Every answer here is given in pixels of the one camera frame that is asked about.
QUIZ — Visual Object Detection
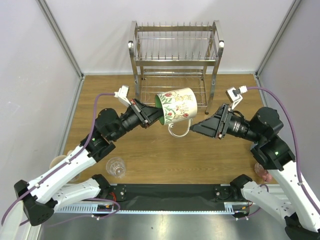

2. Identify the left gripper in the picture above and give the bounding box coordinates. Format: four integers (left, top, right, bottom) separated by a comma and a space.
109, 98, 168, 141

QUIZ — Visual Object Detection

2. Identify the floral mug green inside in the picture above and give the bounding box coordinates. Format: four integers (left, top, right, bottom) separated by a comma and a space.
154, 87, 198, 138

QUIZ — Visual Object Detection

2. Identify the clear plastic cup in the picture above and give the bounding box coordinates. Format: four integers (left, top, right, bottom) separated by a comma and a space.
106, 157, 126, 178

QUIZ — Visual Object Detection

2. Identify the beige mug blue red print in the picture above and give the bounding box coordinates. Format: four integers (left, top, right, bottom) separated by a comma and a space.
49, 150, 81, 184

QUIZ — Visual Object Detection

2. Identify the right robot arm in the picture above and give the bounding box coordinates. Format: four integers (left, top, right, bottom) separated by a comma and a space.
189, 104, 320, 240

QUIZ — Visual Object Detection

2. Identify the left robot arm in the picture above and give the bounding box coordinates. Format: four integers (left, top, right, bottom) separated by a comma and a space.
14, 98, 164, 226

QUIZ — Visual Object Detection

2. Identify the stainless steel dish rack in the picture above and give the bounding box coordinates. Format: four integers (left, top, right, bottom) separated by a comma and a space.
128, 20, 225, 115

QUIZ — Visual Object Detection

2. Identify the pink glass mug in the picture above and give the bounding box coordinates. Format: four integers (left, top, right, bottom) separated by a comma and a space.
254, 162, 273, 183

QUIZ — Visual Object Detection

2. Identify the black base mat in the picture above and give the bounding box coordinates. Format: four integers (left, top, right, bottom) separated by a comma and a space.
111, 184, 240, 210

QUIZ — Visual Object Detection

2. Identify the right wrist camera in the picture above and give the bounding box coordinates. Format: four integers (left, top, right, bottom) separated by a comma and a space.
226, 85, 248, 110

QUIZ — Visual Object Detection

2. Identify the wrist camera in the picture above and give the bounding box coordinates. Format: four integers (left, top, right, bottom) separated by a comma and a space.
114, 85, 131, 107
226, 85, 248, 110

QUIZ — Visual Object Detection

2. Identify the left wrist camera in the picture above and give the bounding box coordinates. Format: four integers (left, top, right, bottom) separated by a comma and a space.
114, 85, 131, 107

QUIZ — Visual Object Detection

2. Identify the white cable duct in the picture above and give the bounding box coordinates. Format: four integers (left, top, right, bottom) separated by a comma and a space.
56, 202, 252, 217

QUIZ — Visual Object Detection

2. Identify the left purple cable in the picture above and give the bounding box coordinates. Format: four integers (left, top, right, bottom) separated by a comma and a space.
1, 92, 122, 227

